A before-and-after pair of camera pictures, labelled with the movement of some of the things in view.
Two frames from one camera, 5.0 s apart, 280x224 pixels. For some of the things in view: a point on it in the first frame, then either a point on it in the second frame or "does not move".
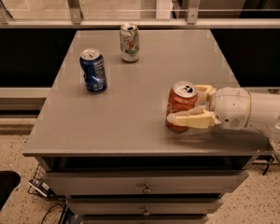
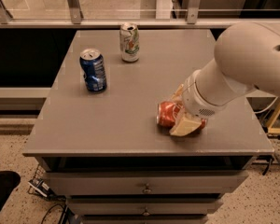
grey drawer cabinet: (101, 139) does not move
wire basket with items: (38, 186) does not move
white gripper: (231, 106) -> (195, 99)
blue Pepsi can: (92, 64) does not move
